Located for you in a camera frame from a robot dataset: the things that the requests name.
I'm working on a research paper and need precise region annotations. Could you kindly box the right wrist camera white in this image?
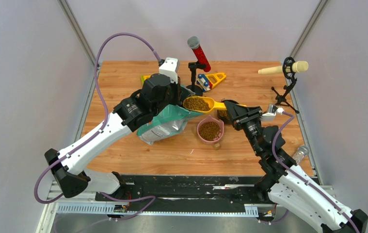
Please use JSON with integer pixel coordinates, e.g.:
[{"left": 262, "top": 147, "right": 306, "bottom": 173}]
[{"left": 261, "top": 104, "right": 284, "bottom": 121}]

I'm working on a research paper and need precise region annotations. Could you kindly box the silver glitter microphone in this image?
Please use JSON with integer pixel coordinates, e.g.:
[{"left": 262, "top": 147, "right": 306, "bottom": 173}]
[{"left": 292, "top": 145, "right": 309, "bottom": 164}]

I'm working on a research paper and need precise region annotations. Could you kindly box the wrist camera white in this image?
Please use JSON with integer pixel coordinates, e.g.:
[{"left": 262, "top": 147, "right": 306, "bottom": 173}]
[
  {"left": 159, "top": 57, "right": 180, "bottom": 84},
  {"left": 261, "top": 104, "right": 284, "bottom": 121}
]

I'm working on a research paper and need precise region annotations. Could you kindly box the black round-base mic stand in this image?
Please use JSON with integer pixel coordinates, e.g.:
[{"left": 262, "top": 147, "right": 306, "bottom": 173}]
[{"left": 186, "top": 62, "right": 207, "bottom": 96}]

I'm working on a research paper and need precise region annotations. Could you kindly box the yellow scoop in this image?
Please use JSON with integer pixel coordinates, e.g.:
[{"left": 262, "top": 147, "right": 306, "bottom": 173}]
[{"left": 182, "top": 96, "right": 247, "bottom": 115}]

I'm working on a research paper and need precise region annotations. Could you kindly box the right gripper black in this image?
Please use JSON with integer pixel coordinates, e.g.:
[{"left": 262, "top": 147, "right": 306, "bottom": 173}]
[{"left": 223, "top": 102, "right": 262, "bottom": 156}]

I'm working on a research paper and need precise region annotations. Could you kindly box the yellow orange toy triangle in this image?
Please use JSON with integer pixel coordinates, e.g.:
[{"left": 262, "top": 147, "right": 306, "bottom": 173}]
[{"left": 206, "top": 72, "right": 227, "bottom": 89}]

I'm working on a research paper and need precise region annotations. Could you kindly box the black pet bowl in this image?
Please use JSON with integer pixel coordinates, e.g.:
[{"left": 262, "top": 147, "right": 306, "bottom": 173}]
[{"left": 217, "top": 99, "right": 238, "bottom": 125}]

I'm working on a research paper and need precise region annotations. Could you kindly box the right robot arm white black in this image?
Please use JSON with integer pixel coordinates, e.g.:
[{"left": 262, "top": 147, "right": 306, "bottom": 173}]
[{"left": 224, "top": 100, "right": 368, "bottom": 233}]

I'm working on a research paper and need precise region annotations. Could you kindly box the blue white toy car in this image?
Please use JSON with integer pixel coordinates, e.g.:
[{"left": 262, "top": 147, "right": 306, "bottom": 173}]
[{"left": 196, "top": 74, "right": 212, "bottom": 92}]

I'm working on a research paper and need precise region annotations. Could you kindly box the pink cat-ear pet bowl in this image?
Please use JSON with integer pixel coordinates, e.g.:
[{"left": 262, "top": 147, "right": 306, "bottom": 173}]
[{"left": 196, "top": 115, "right": 224, "bottom": 145}]

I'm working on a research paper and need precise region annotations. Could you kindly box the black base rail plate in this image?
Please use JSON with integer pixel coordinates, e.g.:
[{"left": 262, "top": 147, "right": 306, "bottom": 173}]
[{"left": 95, "top": 175, "right": 279, "bottom": 215}]

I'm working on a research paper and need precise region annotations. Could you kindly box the cream microphone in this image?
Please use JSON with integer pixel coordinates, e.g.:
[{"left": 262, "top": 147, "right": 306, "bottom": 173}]
[{"left": 258, "top": 61, "right": 309, "bottom": 75}]

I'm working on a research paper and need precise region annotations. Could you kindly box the green pet food bag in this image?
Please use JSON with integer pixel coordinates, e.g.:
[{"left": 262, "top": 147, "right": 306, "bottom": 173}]
[{"left": 137, "top": 99, "right": 202, "bottom": 145}]

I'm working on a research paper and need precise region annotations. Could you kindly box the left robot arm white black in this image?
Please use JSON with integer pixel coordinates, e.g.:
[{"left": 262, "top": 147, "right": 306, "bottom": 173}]
[{"left": 45, "top": 73, "right": 194, "bottom": 200}]

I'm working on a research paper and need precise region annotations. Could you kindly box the yellow green toy triangle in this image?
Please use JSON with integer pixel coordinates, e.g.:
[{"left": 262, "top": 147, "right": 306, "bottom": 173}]
[{"left": 140, "top": 75, "right": 151, "bottom": 83}]

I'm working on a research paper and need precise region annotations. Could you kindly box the red glitter microphone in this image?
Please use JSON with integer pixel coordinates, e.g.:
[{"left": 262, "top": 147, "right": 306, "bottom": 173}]
[{"left": 187, "top": 36, "right": 211, "bottom": 72}]

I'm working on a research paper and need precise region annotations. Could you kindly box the brown pet food kibble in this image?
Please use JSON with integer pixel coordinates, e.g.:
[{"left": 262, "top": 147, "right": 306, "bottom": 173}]
[{"left": 183, "top": 96, "right": 226, "bottom": 143}]

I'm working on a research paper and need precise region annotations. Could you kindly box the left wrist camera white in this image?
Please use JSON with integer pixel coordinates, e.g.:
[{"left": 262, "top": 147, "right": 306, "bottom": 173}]
[{"left": 159, "top": 57, "right": 180, "bottom": 84}]

